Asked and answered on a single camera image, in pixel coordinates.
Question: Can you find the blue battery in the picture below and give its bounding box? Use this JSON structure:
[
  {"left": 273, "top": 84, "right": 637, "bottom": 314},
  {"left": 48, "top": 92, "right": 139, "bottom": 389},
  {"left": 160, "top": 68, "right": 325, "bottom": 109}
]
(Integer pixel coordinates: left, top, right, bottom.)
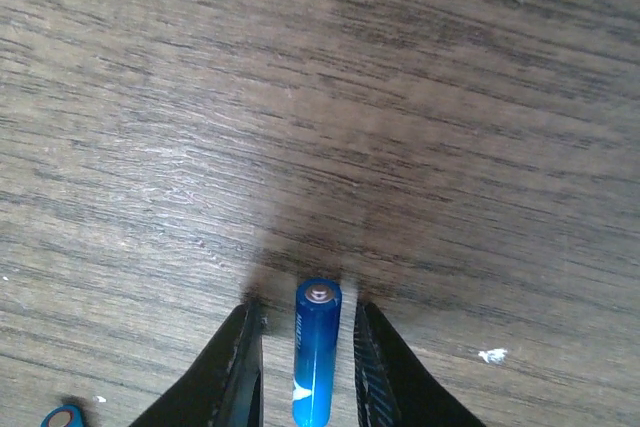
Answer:
[
  {"left": 292, "top": 278, "right": 342, "bottom": 426},
  {"left": 40, "top": 404, "right": 84, "bottom": 427}
]

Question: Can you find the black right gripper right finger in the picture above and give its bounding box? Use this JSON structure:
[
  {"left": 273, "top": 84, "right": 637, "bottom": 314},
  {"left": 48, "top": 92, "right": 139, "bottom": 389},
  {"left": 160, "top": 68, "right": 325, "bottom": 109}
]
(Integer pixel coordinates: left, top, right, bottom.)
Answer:
[{"left": 353, "top": 300, "right": 483, "bottom": 427}]

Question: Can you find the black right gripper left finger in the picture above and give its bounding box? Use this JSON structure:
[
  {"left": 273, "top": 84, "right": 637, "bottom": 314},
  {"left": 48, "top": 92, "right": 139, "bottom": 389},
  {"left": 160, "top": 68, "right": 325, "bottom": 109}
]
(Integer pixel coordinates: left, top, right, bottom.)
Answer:
[{"left": 132, "top": 300, "right": 263, "bottom": 427}]

